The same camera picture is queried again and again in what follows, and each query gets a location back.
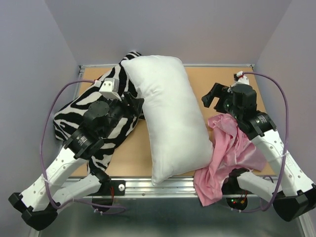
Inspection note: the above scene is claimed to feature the plain pink pillow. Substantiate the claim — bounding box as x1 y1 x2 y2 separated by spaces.
193 128 267 207

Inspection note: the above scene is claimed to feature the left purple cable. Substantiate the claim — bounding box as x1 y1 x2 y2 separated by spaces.
39 79 126 216

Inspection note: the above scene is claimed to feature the white pillow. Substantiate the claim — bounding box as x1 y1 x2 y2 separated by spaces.
121 55 213 186

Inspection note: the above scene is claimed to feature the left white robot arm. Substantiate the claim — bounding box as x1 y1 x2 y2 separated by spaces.
8 92 144 231

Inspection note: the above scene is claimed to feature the pink satin rose pillowcase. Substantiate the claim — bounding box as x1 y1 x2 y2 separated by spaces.
208 114 266 174

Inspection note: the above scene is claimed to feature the aluminium frame rail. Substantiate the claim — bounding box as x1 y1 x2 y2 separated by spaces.
39 175 272 198

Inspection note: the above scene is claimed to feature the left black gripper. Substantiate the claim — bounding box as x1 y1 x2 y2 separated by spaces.
102 91 145 139

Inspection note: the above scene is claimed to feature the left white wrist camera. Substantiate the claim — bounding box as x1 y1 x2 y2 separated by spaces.
94 78 121 101

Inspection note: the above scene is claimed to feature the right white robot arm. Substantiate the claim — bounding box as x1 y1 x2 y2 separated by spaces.
201 83 316 222

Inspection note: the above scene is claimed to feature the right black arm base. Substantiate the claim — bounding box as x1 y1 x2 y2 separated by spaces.
221 184 255 198

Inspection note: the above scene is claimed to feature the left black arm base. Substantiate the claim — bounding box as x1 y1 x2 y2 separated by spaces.
91 179 126 196

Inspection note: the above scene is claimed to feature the zebra striped pillow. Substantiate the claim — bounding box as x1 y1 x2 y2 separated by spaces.
53 63 145 171

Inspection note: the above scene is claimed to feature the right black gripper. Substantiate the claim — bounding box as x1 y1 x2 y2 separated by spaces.
202 82 242 120

